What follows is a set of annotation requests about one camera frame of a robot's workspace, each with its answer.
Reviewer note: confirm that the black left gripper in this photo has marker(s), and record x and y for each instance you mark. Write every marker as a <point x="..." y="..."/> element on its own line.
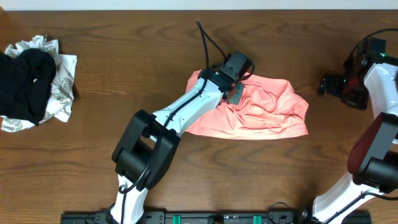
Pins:
<point x="235" y="93"/>

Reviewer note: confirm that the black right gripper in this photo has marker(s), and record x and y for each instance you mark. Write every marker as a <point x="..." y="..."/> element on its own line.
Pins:
<point x="329" y="84"/>

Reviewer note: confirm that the pink printed t-shirt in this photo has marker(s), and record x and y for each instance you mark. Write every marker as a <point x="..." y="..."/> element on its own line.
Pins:
<point x="268" y="109"/>

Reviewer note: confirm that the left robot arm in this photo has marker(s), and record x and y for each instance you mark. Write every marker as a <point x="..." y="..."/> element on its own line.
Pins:
<point x="145" y="151"/>

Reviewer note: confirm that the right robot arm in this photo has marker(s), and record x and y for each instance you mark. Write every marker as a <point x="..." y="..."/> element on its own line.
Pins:
<point x="372" y="166"/>

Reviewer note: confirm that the white floral patterned cloth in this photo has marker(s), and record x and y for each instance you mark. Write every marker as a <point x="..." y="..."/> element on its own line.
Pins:
<point x="61" y="98"/>

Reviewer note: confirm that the black garment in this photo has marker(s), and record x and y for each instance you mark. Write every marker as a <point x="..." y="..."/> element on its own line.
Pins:
<point x="26" y="84"/>

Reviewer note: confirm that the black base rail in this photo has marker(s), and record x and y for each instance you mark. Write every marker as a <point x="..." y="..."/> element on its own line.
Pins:
<point x="104" y="217"/>

